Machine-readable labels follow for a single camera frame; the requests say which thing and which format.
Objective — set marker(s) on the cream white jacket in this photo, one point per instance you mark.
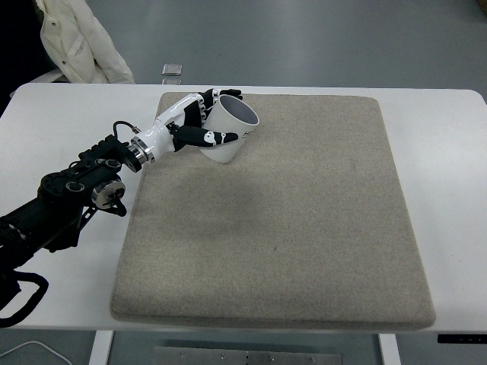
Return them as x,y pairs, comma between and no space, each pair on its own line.
76,45

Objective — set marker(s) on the white table leg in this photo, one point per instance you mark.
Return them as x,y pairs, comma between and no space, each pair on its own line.
101,348
389,350

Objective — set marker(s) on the black table control panel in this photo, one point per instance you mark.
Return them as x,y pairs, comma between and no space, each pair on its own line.
462,338

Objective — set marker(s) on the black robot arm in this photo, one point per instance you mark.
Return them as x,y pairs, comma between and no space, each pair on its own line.
57,205

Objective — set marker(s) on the beige fabric mat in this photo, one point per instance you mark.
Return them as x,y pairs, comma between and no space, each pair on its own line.
266,235

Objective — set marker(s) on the clear floor socket cover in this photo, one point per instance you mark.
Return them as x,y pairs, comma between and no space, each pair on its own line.
171,81
172,69

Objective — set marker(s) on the white plastic cup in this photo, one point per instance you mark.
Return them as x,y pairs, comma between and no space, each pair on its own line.
228,121

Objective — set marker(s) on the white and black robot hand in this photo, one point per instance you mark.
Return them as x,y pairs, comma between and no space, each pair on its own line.
161,131

